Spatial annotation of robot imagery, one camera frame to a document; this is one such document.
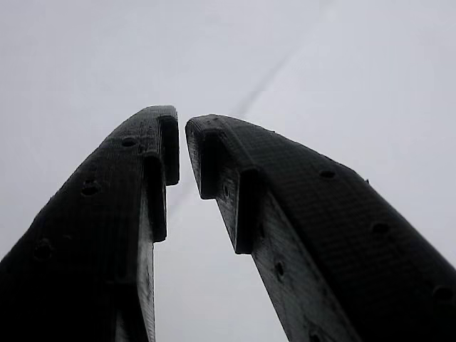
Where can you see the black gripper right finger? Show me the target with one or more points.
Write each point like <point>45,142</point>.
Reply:
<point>338,249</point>

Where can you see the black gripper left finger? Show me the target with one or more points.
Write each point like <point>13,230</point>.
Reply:
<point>89,231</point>

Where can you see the large white paper sheet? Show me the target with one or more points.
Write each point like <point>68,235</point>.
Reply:
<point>228,53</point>

